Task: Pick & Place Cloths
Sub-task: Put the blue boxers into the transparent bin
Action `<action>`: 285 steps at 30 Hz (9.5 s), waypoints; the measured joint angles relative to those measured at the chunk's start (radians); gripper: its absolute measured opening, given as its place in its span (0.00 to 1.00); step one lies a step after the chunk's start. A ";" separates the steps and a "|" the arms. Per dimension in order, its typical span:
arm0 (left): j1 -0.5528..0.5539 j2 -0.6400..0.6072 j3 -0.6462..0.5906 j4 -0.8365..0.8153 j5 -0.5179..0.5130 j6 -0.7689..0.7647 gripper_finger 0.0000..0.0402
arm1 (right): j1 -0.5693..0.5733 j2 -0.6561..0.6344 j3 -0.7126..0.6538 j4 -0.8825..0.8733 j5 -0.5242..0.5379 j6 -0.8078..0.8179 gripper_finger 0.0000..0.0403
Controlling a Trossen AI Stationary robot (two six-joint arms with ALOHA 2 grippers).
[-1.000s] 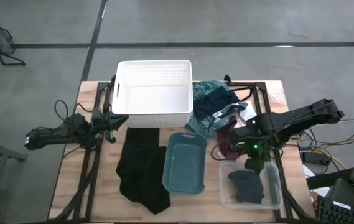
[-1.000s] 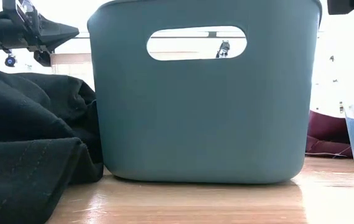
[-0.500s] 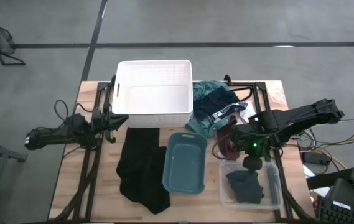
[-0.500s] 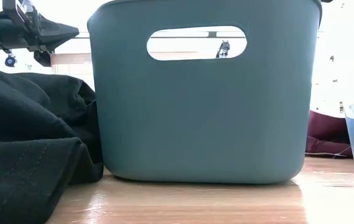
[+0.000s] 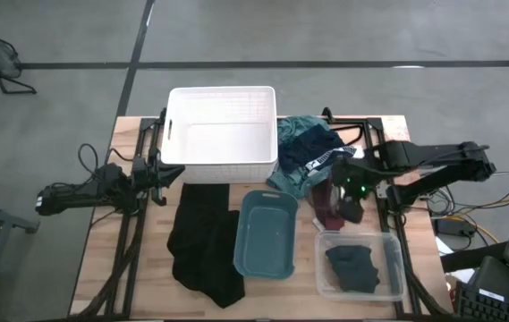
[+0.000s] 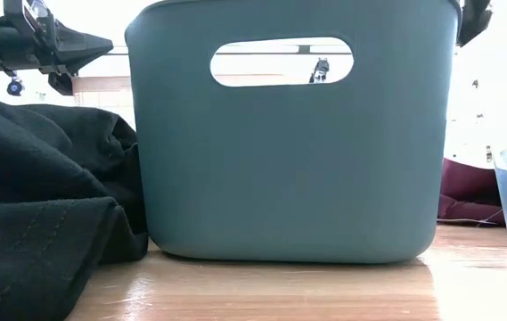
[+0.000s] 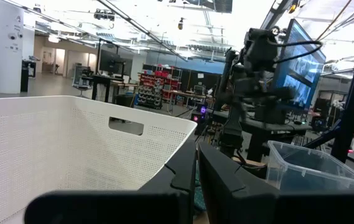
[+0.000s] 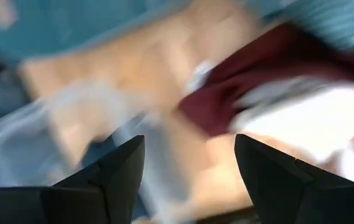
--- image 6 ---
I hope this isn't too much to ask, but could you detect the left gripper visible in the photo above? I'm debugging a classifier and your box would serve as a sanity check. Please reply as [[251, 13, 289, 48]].
[[0, 0, 115, 97]]

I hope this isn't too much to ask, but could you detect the large black cloth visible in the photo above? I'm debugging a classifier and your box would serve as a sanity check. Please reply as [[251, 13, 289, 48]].
[[0, 92, 150, 321]]

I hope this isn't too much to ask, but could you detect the maroon cloth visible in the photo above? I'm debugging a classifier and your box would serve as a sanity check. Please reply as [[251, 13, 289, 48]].
[[437, 156, 507, 227]]

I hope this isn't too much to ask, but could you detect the teal plastic bin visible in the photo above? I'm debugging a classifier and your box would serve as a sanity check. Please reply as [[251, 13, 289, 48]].
[[124, 0, 463, 265]]

